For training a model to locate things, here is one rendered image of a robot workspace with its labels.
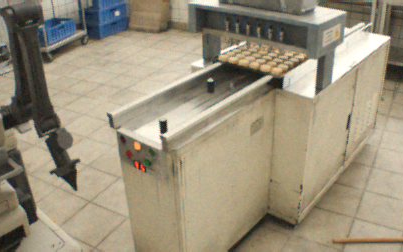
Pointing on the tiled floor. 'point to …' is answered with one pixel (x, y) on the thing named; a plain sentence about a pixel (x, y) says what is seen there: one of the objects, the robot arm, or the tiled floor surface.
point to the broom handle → (377, 239)
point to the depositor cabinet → (320, 127)
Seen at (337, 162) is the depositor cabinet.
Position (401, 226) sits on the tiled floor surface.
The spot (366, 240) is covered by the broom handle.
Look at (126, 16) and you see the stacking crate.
